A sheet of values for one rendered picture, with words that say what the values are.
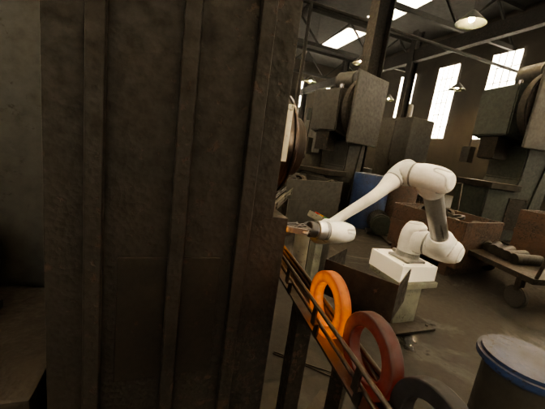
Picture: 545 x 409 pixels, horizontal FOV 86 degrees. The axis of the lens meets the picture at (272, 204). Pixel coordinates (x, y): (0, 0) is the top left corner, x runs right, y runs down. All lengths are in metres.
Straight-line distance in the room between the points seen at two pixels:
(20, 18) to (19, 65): 0.19
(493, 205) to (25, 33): 6.20
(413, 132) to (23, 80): 5.76
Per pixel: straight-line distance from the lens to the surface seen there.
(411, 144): 6.31
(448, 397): 0.63
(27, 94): 1.74
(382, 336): 0.70
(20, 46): 1.76
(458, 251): 2.09
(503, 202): 6.42
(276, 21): 0.96
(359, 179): 4.85
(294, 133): 1.25
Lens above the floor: 1.10
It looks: 11 degrees down
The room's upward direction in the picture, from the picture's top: 8 degrees clockwise
